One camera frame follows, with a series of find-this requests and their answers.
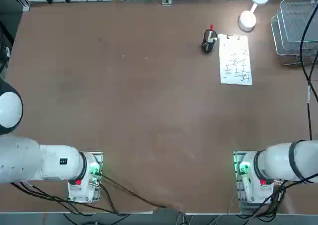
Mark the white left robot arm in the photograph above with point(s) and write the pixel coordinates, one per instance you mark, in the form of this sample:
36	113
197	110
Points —
49	165

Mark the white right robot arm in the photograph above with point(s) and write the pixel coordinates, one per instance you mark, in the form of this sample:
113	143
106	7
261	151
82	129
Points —
278	160

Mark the black mesh pen holder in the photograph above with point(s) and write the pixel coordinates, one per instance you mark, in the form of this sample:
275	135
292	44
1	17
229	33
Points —
207	50

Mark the yellow marker pen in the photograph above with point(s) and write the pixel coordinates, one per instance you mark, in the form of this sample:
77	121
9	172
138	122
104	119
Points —
214	39

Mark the red capped marker pen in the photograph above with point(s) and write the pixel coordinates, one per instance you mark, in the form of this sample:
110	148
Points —
211	27

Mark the white clipboard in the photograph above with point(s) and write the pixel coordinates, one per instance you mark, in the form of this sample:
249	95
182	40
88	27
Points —
218	48

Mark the white A4 paper sheet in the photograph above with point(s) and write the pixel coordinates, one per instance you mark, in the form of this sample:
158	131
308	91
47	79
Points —
233	48

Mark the black metal clipboard clip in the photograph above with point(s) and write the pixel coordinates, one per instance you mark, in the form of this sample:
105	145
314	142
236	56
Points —
233	37

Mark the white round desk lamp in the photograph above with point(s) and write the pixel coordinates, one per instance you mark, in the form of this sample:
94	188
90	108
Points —
247	20

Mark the silver mesh tray rack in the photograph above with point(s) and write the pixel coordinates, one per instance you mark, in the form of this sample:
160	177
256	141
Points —
295	23

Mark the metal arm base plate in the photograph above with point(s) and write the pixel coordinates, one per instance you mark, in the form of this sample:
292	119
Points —
236	158
100	158

